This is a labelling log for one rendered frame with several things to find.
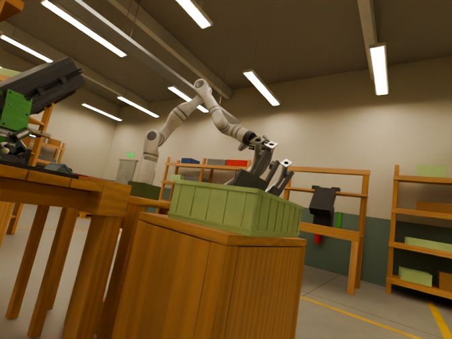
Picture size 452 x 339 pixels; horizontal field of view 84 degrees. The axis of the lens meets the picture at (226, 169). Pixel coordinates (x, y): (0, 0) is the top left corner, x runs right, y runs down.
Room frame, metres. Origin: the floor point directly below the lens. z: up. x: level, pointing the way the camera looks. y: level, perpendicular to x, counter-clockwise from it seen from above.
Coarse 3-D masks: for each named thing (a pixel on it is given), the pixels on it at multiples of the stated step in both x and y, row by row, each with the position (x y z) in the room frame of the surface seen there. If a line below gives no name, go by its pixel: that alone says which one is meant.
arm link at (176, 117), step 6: (174, 108) 1.46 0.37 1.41; (174, 114) 1.44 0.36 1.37; (180, 114) 1.45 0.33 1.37; (168, 120) 1.48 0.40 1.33; (174, 120) 1.46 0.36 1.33; (180, 120) 1.47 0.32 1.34; (168, 126) 1.49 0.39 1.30; (174, 126) 1.49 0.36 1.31; (162, 132) 1.52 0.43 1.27; (168, 132) 1.51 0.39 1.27; (162, 144) 1.52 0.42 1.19
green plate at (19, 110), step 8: (8, 96) 1.24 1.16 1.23; (16, 96) 1.27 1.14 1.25; (8, 104) 1.24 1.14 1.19; (16, 104) 1.27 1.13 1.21; (24, 104) 1.30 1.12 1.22; (8, 112) 1.24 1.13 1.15; (16, 112) 1.27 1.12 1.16; (24, 112) 1.30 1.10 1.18; (0, 120) 1.21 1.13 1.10; (8, 120) 1.24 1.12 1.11; (16, 120) 1.27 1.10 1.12; (24, 120) 1.30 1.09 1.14; (8, 128) 1.24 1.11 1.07; (16, 128) 1.27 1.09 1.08
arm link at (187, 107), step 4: (196, 96) 1.49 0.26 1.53; (192, 100) 1.48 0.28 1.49; (196, 100) 1.48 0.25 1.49; (200, 100) 1.48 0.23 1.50; (180, 104) 1.45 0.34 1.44; (184, 104) 1.45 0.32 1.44; (188, 104) 1.46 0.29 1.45; (192, 104) 1.47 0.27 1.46; (196, 104) 1.48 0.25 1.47; (180, 108) 1.44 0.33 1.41; (184, 108) 1.44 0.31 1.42; (188, 108) 1.45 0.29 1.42; (192, 108) 1.47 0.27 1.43; (184, 112) 1.45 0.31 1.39; (188, 112) 1.46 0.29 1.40
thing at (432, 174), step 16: (400, 176) 4.30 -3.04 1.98; (416, 176) 4.20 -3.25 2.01; (432, 176) 4.10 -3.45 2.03; (416, 208) 4.26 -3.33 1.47; (432, 208) 4.12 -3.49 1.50; (448, 208) 4.00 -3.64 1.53; (416, 240) 4.20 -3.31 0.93; (448, 256) 3.91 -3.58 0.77; (400, 272) 4.34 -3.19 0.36; (416, 272) 4.19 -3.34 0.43; (448, 272) 4.17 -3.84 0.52; (416, 288) 4.12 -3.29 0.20; (432, 288) 4.04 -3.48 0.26; (448, 288) 3.99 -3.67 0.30
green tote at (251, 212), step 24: (192, 192) 1.06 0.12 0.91; (216, 192) 0.99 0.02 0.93; (240, 192) 0.93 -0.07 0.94; (264, 192) 0.94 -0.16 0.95; (168, 216) 1.12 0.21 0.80; (192, 216) 1.04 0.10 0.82; (216, 216) 0.98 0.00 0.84; (240, 216) 0.93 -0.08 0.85; (264, 216) 0.98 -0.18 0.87; (288, 216) 1.22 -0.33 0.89
